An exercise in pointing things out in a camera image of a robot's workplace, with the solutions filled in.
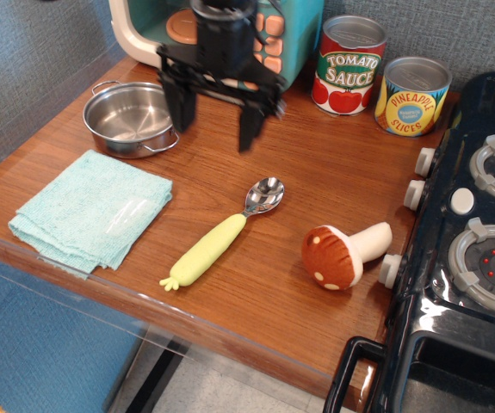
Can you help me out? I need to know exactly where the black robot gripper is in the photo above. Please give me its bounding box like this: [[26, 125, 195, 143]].
[[157, 3, 285, 152]]

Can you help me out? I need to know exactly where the small stainless steel pan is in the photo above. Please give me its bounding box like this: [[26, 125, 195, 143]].
[[83, 80, 180, 159]]

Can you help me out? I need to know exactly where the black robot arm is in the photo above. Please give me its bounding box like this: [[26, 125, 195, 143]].
[[157, 1, 286, 152]]

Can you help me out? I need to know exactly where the light blue folded cloth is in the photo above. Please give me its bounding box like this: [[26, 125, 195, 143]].
[[9, 150, 173, 280]]

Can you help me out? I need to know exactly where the orange microwave turntable plate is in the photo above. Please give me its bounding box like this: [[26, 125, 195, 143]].
[[166, 9, 197, 45]]

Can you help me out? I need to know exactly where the toy microwave teal and cream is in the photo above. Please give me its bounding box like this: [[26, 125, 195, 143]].
[[109, 0, 324, 85]]

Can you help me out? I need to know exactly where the tomato sauce can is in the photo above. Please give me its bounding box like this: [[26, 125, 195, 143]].
[[312, 15, 387, 115]]

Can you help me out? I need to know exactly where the plush brown mushroom toy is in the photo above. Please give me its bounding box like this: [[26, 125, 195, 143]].
[[301, 222, 393, 291]]

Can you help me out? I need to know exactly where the pineapple slices can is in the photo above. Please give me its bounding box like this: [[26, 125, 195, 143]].
[[374, 56, 452, 137]]

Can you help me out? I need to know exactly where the black toy stove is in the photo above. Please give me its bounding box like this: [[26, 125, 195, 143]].
[[325, 71, 495, 412]]

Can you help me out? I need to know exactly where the spoon with yellow handle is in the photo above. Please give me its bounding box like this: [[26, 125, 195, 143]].
[[159, 177, 285, 292]]

